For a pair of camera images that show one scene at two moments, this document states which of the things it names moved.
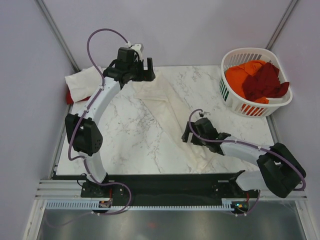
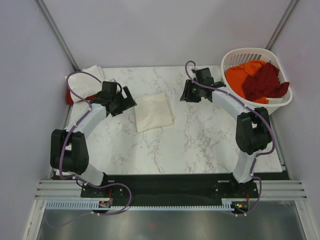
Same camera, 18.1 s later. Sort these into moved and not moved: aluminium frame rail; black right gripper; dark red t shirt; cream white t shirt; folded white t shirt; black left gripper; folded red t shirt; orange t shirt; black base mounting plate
Moved: black right gripper; cream white t shirt; black left gripper
Not moved: aluminium frame rail; folded white t shirt; dark red t shirt; black base mounting plate; folded red t shirt; orange t shirt
